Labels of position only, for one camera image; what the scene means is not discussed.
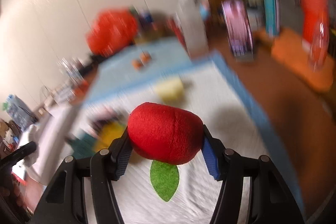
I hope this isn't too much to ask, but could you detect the yellow round sponge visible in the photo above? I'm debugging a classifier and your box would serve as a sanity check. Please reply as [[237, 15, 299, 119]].
[[154, 77, 185, 102]]

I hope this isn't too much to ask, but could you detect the small orange tangerine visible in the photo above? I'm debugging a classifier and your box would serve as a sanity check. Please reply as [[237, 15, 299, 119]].
[[140, 52, 151, 64], [131, 59, 143, 70]]

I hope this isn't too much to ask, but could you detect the white blue absorbent pad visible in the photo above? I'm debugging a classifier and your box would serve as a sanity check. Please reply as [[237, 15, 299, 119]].
[[91, 53, 304, 223]]

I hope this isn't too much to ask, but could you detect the orange plastic bag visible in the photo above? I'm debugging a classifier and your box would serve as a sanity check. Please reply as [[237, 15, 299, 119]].
[[86, 9, 138, 57]]

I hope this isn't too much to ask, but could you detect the red plush apple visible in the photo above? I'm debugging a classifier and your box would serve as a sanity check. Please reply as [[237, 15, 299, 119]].
[[127, 102, 204, 202]]

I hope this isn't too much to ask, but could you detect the light blue pad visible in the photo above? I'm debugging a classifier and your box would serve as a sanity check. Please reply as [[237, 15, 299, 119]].
[[85, 37, 191, 104]]

